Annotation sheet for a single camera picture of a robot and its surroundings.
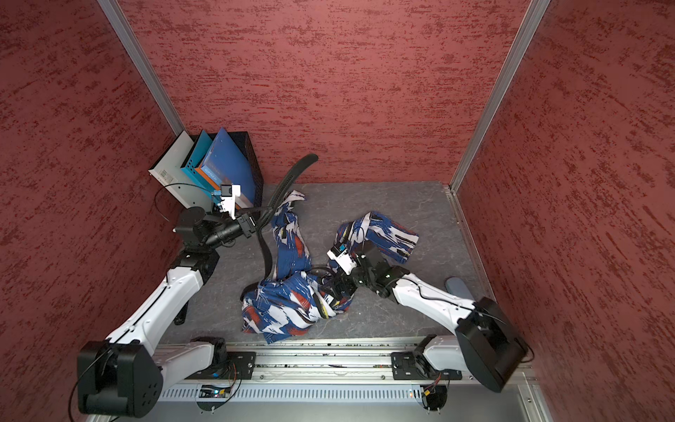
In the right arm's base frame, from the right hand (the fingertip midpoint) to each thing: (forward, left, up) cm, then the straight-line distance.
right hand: (333, 282), depth 81 cm
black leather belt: (+8, +4, -8) cm, 12 cm away
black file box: (+50, +35, +15) cm, 63 cm away
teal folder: (+40, +48, +21) cm, 65 cm away
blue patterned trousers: (-5, +11, +1) cm, 12 cm away
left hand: (+12, +17, +21) cm, 29 cm away
